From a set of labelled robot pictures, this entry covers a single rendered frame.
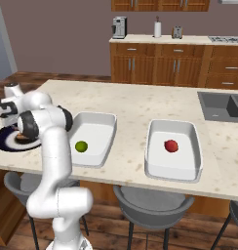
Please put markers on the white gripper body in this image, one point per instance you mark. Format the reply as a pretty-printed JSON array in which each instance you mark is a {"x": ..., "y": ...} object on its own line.
[{"x": 9, "y": 121}]

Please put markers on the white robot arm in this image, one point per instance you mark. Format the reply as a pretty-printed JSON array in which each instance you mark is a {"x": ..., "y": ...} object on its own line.
[{"x": 56, "y": 153}]

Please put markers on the brown cooked food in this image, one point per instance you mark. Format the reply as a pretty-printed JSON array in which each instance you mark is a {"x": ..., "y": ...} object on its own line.
[{"x": 21, "y": 137}]

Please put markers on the dark blue white plate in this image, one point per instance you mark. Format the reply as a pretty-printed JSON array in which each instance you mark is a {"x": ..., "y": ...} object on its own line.
[{"x": 7, "y": 141}]

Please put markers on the white tupperware container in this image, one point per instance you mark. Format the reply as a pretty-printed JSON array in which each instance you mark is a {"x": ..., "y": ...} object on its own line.
[
  {"x": 173, "y": 162},
  {"x": 95, "y": 136}
]

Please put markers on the grey stool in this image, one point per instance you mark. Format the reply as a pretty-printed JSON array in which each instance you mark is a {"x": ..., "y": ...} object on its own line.
[
  {"x": 21, "y": 184},
  {"x": 153, "y": 208},
  {"x": 236, "y": 215}
]

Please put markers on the green lime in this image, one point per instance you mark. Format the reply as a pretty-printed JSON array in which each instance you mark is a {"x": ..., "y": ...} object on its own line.
[{"x": 81, "y": 146}]

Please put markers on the wooden island base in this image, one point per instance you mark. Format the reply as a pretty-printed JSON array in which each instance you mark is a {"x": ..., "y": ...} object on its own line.
[{"x": 7, "y": 208}]

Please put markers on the silver coffee machine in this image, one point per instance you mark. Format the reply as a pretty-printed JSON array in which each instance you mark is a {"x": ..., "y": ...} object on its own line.
[{"x": 119, "y": 27}]

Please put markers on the red tomato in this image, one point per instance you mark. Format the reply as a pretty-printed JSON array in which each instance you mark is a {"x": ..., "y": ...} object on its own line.
[{"x": 171, "y": 145}]

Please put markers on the wooden base cupboard run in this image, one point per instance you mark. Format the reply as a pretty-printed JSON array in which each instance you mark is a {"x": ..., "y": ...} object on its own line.
[{"x": 163, "y": 65}]

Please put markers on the white paper towel roll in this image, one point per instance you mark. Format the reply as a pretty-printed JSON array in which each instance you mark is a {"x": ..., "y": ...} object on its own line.
[{"x": 157, "y": 29}]

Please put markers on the silver toaster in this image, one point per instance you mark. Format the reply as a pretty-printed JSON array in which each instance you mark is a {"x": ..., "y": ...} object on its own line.
[{"x": 177, "y": 32}]

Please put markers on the grey sink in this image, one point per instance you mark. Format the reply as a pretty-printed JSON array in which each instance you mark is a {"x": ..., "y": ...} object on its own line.
[{"x": 218, "y": 105}]

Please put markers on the grey hob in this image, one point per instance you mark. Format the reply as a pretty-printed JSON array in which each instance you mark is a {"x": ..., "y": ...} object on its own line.
[{"x": 226, "y": 39}]

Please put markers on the silver range hood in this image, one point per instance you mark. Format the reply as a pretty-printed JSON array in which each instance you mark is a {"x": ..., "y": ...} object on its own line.
[{"x": 231, "y": 1}]

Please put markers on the wooden wall cupboard run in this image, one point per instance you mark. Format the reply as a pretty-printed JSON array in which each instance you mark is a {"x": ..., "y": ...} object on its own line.
[{"x": 156, "y": 5}]

